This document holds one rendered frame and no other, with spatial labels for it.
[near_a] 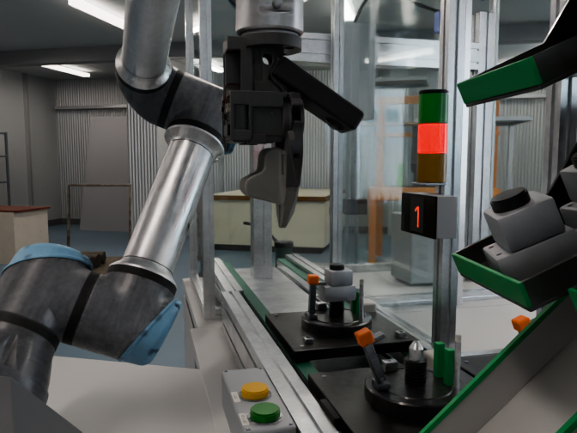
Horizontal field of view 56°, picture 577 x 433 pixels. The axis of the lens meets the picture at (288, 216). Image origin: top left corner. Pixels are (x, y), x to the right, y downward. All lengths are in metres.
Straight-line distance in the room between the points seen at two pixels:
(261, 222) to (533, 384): 1.28
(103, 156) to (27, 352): 10.24
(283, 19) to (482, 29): 1.54
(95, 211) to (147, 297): 10.02
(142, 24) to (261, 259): 1.07
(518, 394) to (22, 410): 0.57
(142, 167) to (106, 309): 7.96
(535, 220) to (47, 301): 0.65
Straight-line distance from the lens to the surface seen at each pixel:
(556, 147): 0.60
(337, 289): 1.07
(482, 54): 2.09
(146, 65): 0.95
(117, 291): 0.87
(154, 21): 0.85
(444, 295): 1.00
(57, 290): 0.86
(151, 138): 8.71
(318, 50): 1.83
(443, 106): 0.96
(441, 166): 0.96
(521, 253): 0.46
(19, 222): 7.69
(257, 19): 0.61
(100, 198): 10.86
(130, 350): 0.87
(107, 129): 11.12
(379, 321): 1.15
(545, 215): 0.46
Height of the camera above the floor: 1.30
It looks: 6 degrees down
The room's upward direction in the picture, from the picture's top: straight up
